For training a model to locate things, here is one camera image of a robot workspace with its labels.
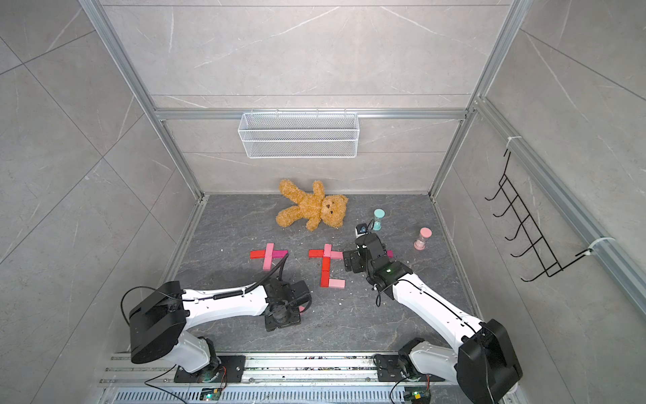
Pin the red block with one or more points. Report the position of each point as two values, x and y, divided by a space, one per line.
326 265
258 254
316 254
325 279

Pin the teal sand timer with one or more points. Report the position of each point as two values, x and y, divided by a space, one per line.
378 216

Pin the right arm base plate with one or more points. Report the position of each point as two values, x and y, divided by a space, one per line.
391 368

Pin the brown teddy bear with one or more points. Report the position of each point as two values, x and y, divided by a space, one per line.
316 207

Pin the white wire mesh basket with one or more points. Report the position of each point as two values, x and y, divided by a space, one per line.
300 134

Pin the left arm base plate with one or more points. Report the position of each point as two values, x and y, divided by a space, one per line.
230 369

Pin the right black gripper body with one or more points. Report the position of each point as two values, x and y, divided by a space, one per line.
358 264

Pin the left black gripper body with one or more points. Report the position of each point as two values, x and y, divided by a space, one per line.
293 318

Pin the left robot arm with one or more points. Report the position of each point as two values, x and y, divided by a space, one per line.
160 325

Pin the pink sand timer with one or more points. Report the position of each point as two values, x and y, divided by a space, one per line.
423 236

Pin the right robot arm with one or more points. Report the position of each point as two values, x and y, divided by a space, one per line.
479 357

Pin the black wire hook rack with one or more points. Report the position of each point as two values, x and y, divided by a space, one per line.
528 227

